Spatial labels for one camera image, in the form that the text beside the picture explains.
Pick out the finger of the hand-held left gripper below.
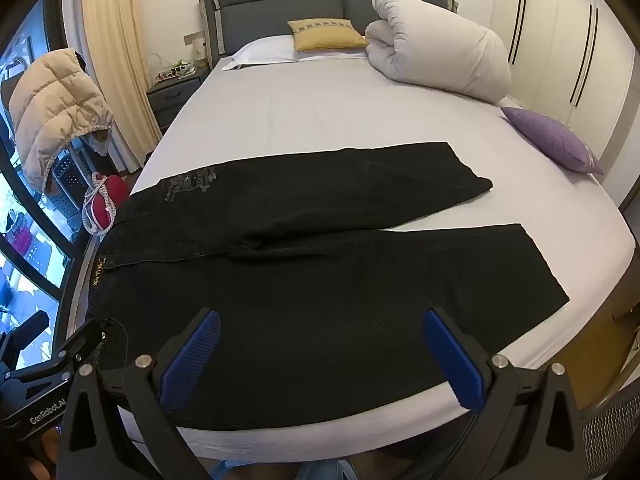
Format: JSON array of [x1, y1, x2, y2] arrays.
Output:
[[52, 320, 108, 372]]

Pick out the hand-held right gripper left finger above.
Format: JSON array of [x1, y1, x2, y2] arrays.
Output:
[[56, 307, 223, 480]]

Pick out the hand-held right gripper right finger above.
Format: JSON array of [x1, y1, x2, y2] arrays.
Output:
[[422, 306, 587, 480]]

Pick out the black pants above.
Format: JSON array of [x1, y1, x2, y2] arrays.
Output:
[[85, 141, 571, 431]]

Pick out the window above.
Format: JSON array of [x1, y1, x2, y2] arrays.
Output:
[[0, 0, 96, 371]]

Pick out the red bag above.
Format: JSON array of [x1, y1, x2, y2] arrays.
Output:
[[82, 172, 130, 236]]

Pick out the dark perforated basket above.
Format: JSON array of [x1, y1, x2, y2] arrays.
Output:
[[50, 155, 87, 233]]

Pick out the blue stool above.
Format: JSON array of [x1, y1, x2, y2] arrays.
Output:
[[210, 459, 361, 480]]

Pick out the black bag on floor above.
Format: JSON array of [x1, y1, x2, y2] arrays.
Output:
[[580, 385, 640, 480]]

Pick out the beige puffer jacket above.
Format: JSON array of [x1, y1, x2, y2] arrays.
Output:
[[9, 49, 115, 191]]

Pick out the purple cushion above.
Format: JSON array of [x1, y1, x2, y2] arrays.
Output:
[[501, 106, 604, 176]]

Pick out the grey nightstand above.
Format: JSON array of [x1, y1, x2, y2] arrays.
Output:
[[146, 67, 211, 136]]

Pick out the bed with white sheet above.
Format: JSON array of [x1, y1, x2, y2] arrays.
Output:
[[117, 35, 631, 461]]

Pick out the cream curtain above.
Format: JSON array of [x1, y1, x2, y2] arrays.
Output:
[[82, 0, 163, 176]]

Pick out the white pillow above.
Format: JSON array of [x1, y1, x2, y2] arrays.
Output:
[[220, 35, 368, 71]]

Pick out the yellow pillow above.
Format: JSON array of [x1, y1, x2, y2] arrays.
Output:
[[287, 18, 368, 52]]

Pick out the white wardrobe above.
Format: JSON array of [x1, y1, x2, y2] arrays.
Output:
[[492, 0, 640, 206]]

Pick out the grey padded headboard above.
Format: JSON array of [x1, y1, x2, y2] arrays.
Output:
[[199, 0, 460, 68]]

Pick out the wire basket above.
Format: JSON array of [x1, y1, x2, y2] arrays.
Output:
[[150, 57, 198, 83]]

